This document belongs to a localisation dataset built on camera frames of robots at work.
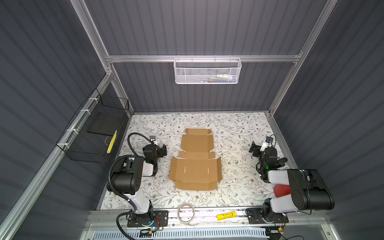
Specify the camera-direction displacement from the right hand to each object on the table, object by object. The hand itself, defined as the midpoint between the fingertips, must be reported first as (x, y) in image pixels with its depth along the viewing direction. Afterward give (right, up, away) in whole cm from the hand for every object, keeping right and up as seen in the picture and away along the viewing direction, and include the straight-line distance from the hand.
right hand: (264, 143), depth 90 cm
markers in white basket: (-27, +40, +2) cm, 48 cm away
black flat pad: (-89, +12, -13) cm, 91 cm away
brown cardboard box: (-41, -16, +1) cm, 44 cm away
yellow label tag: (-26, -34, -17) cm, 46 cm away
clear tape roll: (-49, -36, -17) cm, 63 cm away
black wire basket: (-93, +5, -18) cm, 95 cm away
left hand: (-67, -2, +6) cm, 67 cm away
